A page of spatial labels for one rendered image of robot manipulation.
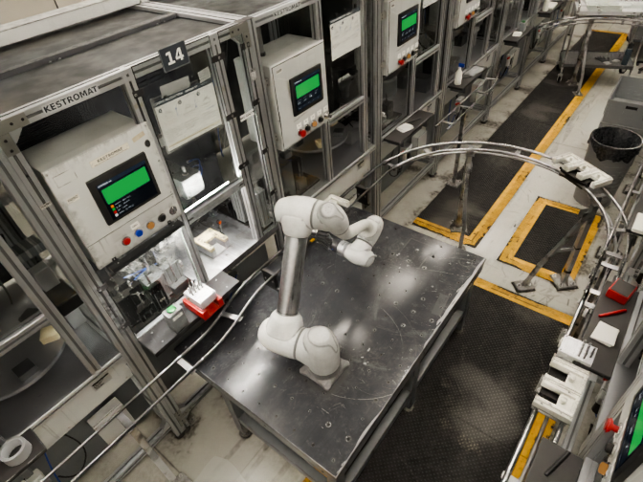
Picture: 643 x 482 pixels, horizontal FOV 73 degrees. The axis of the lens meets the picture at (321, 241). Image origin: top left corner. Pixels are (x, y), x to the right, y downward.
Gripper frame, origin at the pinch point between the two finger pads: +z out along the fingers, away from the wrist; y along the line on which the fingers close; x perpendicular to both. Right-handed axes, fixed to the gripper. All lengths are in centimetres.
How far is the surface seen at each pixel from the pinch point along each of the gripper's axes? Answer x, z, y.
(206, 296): 74, 4, 14
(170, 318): 93, 7, 14
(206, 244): 47, 37, 10
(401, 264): -24, -47, -20
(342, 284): 8.5, -26.6, -19.7
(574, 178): -139, -108, -4
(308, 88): -29, 17, 74
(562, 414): 30, -147, 0
